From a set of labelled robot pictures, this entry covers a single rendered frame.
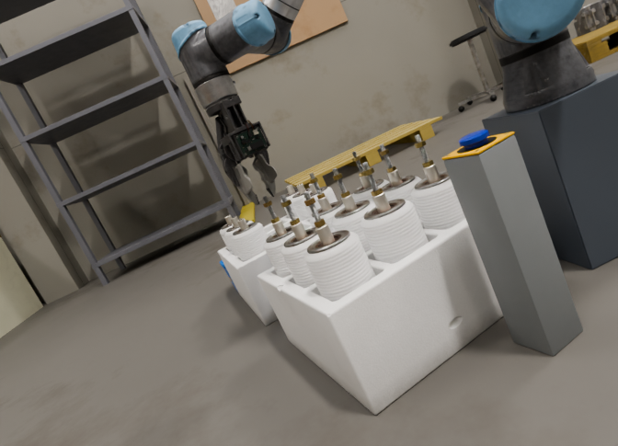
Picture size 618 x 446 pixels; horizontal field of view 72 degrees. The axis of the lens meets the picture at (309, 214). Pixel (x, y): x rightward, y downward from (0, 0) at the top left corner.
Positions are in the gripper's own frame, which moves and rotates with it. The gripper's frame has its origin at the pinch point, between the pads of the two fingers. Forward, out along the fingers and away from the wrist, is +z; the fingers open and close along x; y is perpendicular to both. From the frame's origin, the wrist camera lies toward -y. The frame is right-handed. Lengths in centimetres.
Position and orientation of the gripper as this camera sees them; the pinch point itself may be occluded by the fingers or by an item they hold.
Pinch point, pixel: (262, 195)
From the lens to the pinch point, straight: 90.9
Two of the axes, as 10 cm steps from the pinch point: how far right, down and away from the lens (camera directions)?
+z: 4.1, 8.9, 1.8
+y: 4.4, -0.2, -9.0
